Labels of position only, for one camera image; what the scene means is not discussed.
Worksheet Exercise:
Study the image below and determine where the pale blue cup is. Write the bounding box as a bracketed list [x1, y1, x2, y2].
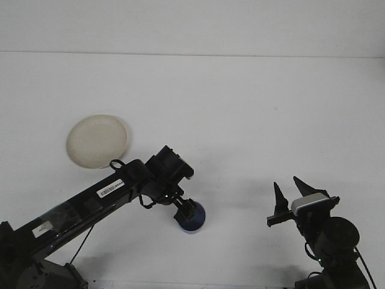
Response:
[177, 200, 207, 235]

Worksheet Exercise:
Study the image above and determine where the pale round plate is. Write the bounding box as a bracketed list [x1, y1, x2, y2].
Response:
[66, 113, 133, 170]

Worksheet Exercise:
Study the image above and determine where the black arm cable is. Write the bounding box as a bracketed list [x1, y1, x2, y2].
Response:
[304, 241, 377, 289]
[70, 158, 157, 266]

